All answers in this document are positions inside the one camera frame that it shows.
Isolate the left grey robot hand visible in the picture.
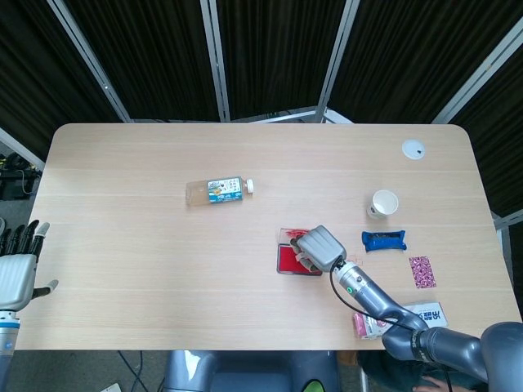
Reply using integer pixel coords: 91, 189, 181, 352
0, 220, 59, 311

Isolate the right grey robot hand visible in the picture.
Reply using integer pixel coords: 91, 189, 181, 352
288, 224, 348, 274

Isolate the white floral paper cup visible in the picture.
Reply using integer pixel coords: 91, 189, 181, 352
366, 189, 400, 219

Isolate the white plastic cup lid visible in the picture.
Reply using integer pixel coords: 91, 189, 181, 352
400, 139, 427, 161

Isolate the red snack packet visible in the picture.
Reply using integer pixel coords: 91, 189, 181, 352
275, 226, 324, 278

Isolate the blue wrapped package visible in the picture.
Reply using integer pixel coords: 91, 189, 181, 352
360, 229, 409, 255

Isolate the clear plastic drink bottle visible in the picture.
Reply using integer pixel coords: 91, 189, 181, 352
186, 176, 257, 207

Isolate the pink and white box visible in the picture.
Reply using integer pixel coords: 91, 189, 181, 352
351, 301, 449, 341

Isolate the white partition foot bar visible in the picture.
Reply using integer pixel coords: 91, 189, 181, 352
244, 108, 355, 124

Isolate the grey robot torso base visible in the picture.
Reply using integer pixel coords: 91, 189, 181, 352
163, 349, 340, 392

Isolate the black pleated curtain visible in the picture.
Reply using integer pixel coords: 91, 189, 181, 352
0, 0, 523, 217

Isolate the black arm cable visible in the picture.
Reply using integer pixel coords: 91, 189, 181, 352
329, 263, 426, 327

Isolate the grey partition frame post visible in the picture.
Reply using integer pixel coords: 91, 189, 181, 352
47, 0, 132, 123
492, 210, 523, 229
0, 126, 46, 171
431, 16, 523, 124
315, 0, 359, 123
199, 0, 230, 123

